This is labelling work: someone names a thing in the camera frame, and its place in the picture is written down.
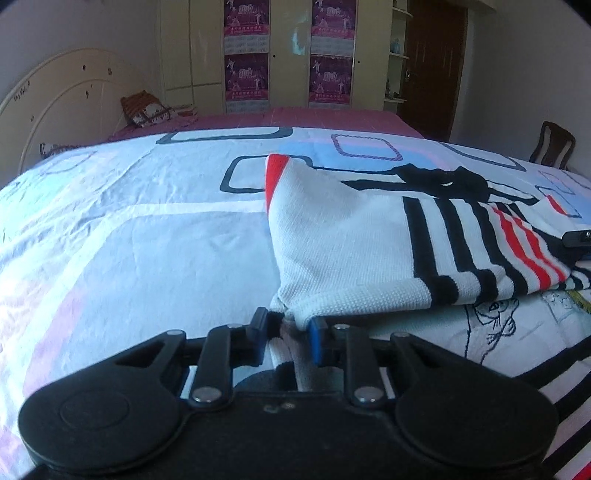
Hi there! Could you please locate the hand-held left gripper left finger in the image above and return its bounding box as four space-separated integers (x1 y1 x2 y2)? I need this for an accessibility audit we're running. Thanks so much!
115 308 269 412

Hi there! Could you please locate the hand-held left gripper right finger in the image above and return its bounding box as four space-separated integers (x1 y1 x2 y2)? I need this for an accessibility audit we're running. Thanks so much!
310 318 462 409

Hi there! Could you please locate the striped white knit sweater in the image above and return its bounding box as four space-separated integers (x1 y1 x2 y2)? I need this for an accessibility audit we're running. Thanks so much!
265 154 591 480

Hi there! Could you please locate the dark wooden chair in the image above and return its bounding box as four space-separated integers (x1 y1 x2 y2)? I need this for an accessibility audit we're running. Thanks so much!
529 121 576 169

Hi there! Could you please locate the patterned light bed sheet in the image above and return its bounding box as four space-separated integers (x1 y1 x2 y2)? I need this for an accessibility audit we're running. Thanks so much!
0 127 591 480

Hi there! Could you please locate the pink bed sheet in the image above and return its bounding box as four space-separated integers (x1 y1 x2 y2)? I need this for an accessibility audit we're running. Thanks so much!
108 107 423 141

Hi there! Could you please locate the dark wooden door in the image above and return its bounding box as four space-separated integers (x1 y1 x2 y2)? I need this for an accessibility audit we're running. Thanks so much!
398 0 468 140

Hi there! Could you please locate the orange striped pillow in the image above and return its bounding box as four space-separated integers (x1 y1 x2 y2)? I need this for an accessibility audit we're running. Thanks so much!
121 92 177 128

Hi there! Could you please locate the brown and white pillow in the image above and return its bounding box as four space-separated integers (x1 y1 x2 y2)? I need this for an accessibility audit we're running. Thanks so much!
39 141 85 160

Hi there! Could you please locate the cream wardrobe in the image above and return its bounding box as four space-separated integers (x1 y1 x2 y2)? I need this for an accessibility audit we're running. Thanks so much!
159 0 414 116

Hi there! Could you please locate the cream curved headboard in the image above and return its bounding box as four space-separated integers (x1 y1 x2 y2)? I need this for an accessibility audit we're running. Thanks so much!
0 48 162 174

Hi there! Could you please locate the purple wall poster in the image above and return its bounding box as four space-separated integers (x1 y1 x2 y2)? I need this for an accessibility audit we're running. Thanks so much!
225 53 270 114
308 54 354 110
310 0 357 55
224 0 269 54

